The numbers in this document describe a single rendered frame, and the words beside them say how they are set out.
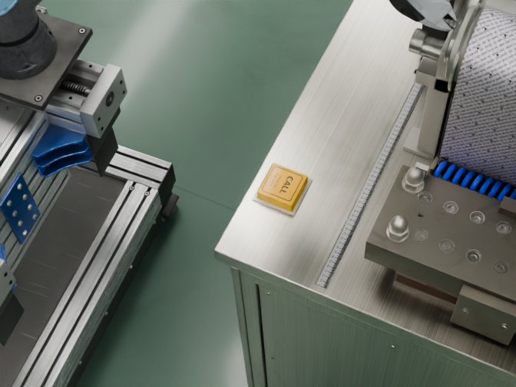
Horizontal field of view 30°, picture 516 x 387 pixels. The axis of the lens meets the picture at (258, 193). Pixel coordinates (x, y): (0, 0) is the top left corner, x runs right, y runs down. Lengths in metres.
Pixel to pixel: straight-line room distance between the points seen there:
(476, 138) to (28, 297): 1.33
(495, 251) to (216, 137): 1.48
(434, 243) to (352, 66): 0.49
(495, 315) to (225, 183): 1.41
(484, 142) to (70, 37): 0.96
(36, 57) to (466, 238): 0.97
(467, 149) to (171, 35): 1.72
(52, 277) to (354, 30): 1.03
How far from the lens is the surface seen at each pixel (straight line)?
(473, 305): 1.53
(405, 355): 1.72
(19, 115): 2.11
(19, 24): 1.96
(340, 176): 1.74
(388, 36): 1.93
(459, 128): 1.54
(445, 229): 1.55
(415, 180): 1.55
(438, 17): 1.45
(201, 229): 2.72
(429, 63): 1.60
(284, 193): 1.69
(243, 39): 3.10
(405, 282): 1.62
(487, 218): 1.57
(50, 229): 2.55
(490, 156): 1.57
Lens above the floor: 2.38
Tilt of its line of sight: 59 degrees down
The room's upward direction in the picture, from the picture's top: 4 degrees counter-clockwise
